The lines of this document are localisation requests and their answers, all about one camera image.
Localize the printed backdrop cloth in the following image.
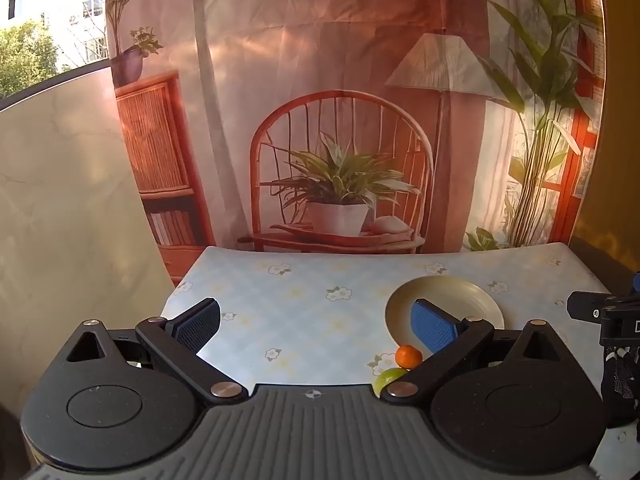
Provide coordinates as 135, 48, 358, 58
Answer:
105, 0, 608, 286

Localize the green tree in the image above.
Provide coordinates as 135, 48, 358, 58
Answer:
0, 20, 63, 101

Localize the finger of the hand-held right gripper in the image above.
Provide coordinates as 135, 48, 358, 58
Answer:
567, 291, 609, 322

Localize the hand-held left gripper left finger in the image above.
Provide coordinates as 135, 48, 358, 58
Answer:
65, 298, 249, 406

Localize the large green guava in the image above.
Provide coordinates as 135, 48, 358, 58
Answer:
374, 367, 408, 397

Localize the brown board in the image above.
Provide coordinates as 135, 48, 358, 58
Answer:
572, 0, 640, 246

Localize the small orange mandarin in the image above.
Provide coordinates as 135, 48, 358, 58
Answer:
395, 344, 423, 371

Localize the round cream plate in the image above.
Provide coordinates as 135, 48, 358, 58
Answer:
385, 276, 505, 361

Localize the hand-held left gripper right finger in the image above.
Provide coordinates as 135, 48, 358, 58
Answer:
380, 298, 571, 403

